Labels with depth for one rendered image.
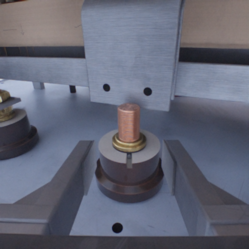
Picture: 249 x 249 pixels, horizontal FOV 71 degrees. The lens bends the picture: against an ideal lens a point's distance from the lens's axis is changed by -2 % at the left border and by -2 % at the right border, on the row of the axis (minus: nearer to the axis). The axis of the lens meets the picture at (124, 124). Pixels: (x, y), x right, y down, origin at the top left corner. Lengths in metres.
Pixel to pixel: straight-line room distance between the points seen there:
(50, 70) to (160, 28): 0.23
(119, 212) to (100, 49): 0.22
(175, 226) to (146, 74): 0.19
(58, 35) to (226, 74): 0.31
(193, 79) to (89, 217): 0.24
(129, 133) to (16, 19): 0.36
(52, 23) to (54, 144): 0.25
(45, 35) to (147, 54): 0.26
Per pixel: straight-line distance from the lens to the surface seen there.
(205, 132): 0.45
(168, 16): 0.22
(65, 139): 0.42
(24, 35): 0.48
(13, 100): 0.39
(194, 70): 0.28
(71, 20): 0.39
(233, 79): 0.28
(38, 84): 0.83
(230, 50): 0.32
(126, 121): 0.23
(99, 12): 0.25
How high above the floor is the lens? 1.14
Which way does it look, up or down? 28 degrees up
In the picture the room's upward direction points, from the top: 179 degrees clockwise
